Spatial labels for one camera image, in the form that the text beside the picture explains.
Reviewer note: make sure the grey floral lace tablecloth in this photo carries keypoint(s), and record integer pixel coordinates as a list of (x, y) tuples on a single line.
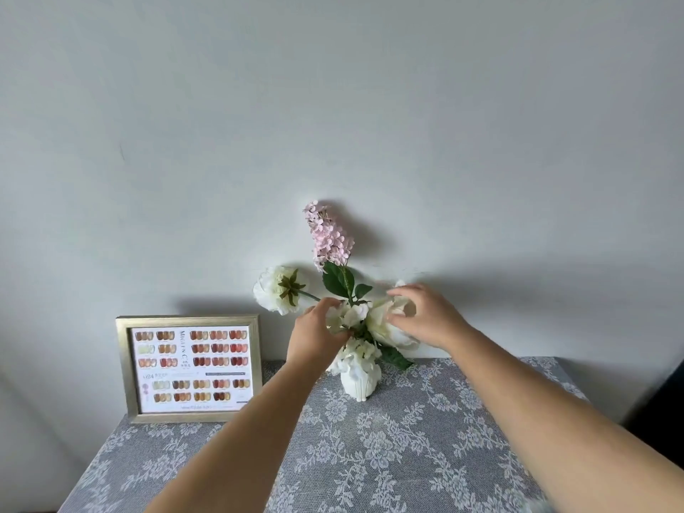
[(160, 464)]

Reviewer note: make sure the black fabric cabinet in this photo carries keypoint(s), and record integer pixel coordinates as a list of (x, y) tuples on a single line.
[(662, 422)]

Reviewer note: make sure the person's right forearm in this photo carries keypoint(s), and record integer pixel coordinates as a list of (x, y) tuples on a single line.
[(561, 422)]

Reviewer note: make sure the framed nail colour chart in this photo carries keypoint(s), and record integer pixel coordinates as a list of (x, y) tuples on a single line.
[(187, 368)]

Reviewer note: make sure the person's left forearm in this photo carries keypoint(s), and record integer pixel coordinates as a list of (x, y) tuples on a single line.
[(240, 448)]

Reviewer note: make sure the white cat vase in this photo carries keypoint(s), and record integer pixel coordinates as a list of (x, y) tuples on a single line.
[(360, 384)]

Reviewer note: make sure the white artificial hydrangea stem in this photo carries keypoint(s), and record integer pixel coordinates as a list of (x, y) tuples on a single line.
[(355, 352)]

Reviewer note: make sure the pink artificial lilac stem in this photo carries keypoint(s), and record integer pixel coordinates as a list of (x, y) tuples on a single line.
[(328, 240)]

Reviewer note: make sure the person's left hand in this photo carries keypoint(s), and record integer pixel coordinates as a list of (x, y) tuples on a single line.
[(310, 339)]

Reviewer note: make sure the person's right hand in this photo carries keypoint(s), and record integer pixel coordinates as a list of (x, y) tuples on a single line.
[(435, 320)]

